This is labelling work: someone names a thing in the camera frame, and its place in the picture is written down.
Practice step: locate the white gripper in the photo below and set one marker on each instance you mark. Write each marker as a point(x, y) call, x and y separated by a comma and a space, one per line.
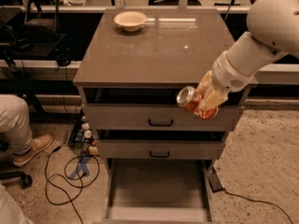
point(226, 76)

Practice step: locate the crushed red coke can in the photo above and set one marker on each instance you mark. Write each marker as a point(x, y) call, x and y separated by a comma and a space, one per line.
point(189, 98)

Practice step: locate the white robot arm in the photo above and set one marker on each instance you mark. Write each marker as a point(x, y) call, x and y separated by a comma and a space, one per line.
point(273, 32)

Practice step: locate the grey middle drawer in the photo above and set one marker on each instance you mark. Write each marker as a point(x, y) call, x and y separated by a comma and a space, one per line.
point(160, 150)

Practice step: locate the grey drawer cabinet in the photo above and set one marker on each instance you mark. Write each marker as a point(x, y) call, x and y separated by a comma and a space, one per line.
point(150, 66)

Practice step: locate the grey top drawer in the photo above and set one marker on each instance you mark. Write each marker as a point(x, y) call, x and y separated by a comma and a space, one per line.
point(158, 117)

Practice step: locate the grey open bottom drawer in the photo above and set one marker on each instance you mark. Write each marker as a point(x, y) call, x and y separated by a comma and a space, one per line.
point(157, 192)

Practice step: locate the white bowl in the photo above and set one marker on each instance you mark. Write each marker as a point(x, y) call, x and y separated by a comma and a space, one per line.
point(130, 21)

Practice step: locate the tray of small bottles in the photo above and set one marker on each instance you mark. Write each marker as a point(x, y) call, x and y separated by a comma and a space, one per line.
point(81, 139)

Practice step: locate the black headphones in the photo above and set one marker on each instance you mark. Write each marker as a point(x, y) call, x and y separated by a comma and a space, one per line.
point(63, 57)

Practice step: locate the tan shoe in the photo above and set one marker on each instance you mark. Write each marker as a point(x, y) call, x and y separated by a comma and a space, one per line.
point(32, 148)

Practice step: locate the black bag on shelf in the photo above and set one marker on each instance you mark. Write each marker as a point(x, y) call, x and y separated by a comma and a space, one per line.
point(36, 26)

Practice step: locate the person's leg beige trousers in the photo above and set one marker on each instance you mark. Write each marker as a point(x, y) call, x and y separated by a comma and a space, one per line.
point(15, 123)

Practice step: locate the black office chair base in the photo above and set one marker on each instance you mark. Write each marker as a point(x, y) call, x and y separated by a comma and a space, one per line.
point(25, 180)

